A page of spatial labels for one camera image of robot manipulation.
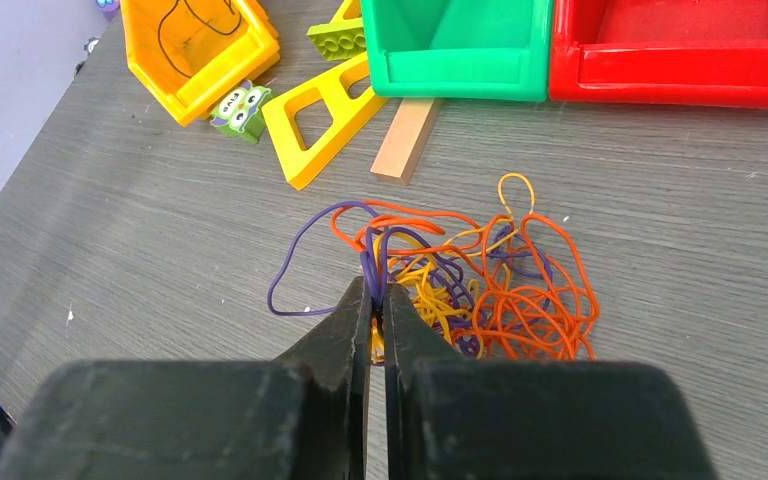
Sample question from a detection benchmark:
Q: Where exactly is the yellow triangle block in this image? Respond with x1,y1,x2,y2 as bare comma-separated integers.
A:
263,53,387,190
331,0,361,22

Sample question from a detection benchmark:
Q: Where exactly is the green lego brick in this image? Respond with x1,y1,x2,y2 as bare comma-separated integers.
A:
307,18,366,61

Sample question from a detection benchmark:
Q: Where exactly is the red plastic bin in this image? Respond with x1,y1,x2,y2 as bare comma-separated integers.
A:
549,0,768,109

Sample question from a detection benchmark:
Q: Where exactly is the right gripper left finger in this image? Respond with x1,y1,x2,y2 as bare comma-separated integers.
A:
275,277,372,479

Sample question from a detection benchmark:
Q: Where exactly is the small wooden block upright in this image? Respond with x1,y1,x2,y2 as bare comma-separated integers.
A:
370,98,443,186

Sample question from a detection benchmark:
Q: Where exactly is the orange cable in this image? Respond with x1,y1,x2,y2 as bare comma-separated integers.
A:
329,199,602,362

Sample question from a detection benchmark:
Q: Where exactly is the green plastic bin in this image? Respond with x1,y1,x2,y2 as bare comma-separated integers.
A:
361,0,555,102

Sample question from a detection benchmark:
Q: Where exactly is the orange plastic bin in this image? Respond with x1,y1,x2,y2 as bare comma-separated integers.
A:
120,0,280,126

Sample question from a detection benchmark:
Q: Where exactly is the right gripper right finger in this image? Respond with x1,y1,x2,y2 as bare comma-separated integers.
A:
382,285,464,479

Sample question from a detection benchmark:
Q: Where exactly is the purple toy ball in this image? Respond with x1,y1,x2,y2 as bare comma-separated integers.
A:
94,0,120,21

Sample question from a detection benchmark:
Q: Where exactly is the yellow triangle block upper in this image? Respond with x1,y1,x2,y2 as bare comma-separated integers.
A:
331,0,361,22

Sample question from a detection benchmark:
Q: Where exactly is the yellow triangle block lower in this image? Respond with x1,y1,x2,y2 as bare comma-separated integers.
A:
263,53,387,190

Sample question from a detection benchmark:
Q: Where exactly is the green owl toy block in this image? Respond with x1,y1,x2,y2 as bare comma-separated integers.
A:
210,79,274,144

